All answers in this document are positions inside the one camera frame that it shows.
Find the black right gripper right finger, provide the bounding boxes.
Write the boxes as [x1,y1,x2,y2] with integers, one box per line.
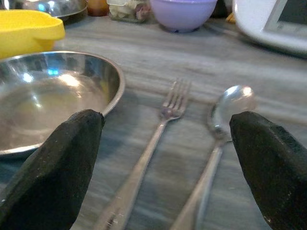
[229,110,307,230]

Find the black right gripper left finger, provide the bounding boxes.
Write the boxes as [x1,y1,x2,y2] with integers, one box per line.
[0,109,106,230]

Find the steel spoon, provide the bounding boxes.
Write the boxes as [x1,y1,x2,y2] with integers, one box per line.
[167,84,256,230]

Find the shallow steel bowl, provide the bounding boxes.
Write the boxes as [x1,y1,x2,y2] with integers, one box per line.
[0,50,127,157]

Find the steel fork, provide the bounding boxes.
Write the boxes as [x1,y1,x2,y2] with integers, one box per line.
[92,78,193,230]

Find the yellow plastic container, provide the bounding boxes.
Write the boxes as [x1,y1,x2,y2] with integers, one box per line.
[0,9,66,60]

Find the white kitchen appliance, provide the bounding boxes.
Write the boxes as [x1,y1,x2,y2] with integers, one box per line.
[232,0,307,58]

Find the grey wood grain table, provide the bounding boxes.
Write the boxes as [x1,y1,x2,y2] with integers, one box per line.
[0,14,307,230]

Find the steel pot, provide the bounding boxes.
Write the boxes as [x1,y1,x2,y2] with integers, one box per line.
[0,0,88,25]

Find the amber glass jar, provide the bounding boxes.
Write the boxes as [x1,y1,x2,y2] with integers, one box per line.
[86,0,110,17]

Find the clear food container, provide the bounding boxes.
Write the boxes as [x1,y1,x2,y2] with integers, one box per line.
[106,0,152,24]

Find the purple plastic bowl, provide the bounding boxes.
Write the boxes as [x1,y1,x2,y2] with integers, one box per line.
[149,0,218,34]

